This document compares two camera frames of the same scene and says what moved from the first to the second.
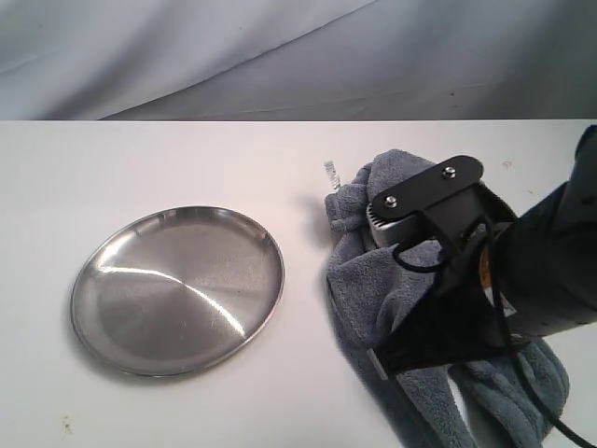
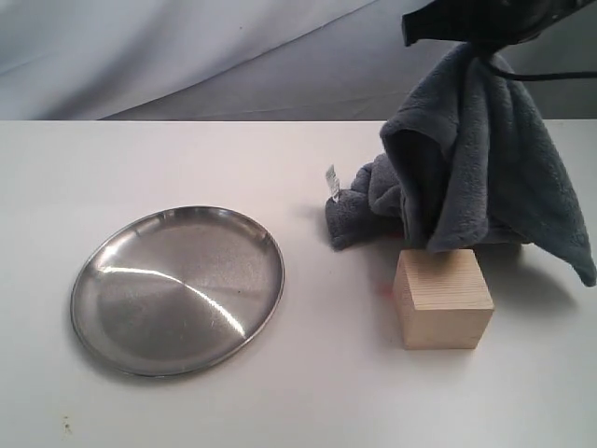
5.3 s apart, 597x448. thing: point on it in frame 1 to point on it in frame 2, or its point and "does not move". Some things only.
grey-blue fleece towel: [509, 399] to [481, 164]
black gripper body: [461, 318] to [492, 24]
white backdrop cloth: [298, 60] does not move
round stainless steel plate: [176, 290] does not move
